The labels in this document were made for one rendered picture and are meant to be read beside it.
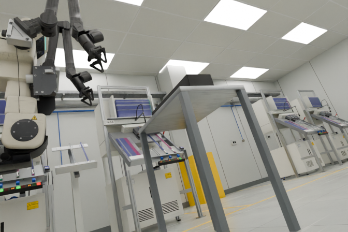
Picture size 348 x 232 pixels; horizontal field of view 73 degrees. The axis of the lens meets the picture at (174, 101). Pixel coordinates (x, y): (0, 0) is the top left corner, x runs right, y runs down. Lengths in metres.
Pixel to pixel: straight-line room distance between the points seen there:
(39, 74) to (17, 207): 1.59
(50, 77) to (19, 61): 0.18
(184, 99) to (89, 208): 3.46
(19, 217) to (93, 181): 2.00
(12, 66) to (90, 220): 3.36
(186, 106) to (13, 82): 0.85
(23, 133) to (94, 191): 3.31
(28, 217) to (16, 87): 1.54
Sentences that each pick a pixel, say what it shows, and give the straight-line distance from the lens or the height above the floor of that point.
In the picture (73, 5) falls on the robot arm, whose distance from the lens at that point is 1.48.
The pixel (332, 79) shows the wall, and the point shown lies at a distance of 8.25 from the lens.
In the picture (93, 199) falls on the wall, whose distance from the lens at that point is 4.44.
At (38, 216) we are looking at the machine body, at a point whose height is 0.42.
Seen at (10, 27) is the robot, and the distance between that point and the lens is 1.35.
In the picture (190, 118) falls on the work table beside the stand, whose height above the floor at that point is 0.62.
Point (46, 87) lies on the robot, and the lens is 1.30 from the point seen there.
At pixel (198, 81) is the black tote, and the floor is 0.86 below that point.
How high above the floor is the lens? 0.31
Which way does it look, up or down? 21 degrees up
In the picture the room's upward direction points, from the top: 15 degrees counter-clockwise
